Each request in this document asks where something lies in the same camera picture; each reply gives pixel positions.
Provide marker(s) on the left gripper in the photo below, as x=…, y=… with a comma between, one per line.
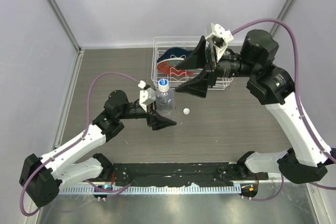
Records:
x=155, y=120

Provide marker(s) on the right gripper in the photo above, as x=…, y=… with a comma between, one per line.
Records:
x=198, y=85

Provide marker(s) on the clear unlabelled plastic bottle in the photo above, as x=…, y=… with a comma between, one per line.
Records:
x=165, y=102

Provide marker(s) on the white blue bottle cap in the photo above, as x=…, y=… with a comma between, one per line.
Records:
x=163, y=85

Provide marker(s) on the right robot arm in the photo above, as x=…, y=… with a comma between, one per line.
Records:
x=274, y=88

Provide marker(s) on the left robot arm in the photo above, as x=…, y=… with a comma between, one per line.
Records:
x=42, y=178

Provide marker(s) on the dark blue plate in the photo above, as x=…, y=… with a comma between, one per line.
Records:
x=174, y=52

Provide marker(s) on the red teal plate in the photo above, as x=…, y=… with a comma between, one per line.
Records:
x=168, y=67

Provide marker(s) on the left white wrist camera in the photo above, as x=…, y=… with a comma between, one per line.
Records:
x=147, y=95

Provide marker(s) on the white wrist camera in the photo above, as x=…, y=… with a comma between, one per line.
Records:
x=147, y=95
x=219, y=38

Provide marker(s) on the white wire dish rack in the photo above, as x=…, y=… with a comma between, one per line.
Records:
x=160, y=46

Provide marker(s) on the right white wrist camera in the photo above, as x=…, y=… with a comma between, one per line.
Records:
x=219, y=38

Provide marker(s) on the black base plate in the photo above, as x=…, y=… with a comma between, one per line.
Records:
x=207, y=174

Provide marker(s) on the slotted cable duct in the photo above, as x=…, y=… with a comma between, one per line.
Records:
x=86, y=189

